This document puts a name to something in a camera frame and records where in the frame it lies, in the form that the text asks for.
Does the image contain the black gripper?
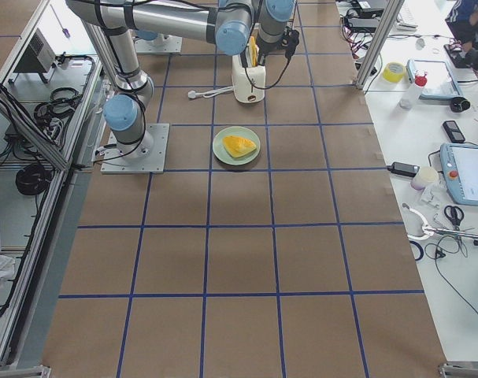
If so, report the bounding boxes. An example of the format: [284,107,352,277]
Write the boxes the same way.
[281,26,299,54]

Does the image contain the white two-slot toaster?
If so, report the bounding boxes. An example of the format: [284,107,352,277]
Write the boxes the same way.
[232,55,266,104]

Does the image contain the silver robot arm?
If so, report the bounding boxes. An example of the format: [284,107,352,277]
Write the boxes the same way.
[67,1,299,161]

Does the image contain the yellow tape roll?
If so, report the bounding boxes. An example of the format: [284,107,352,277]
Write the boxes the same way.
[382,62,406,83]

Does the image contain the golden triangular pastry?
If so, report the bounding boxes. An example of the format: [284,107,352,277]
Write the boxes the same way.
[222,135,257,158]

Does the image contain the light green plate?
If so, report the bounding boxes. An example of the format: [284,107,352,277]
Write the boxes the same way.
[213,126,261,165]

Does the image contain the clear bottle red cap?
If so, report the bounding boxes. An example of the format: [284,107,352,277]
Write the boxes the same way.
[398,71,428,110]

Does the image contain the blue teach pendant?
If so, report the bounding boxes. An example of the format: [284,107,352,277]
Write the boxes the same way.
[440,143,478,206]
[406,59,463,100]

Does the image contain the black phone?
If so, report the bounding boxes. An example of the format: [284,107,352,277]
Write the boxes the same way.
[443,120,465,144]

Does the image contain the black scissors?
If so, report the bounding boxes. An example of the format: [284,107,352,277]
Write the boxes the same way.
[443,205,465,231]

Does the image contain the aluminium frame post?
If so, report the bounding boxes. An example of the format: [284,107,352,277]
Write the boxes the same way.
[354,0,404,89]

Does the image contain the white toaster power cord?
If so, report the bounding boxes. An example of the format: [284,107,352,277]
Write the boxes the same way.
[187,87,235,101]

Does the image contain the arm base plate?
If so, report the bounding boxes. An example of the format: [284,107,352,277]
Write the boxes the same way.
[99,124,170,174]
[134,35,183,55]

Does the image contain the black coiled cable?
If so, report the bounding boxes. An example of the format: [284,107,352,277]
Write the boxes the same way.
[15,162,53,197]

